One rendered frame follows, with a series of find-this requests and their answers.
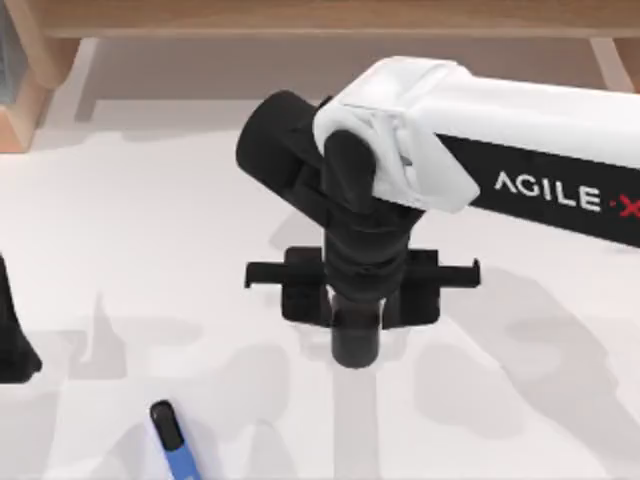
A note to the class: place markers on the blue and black pen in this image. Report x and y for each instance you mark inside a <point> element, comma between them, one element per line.
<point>172,435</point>

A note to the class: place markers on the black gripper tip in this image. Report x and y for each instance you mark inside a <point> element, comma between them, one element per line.
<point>12,345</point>

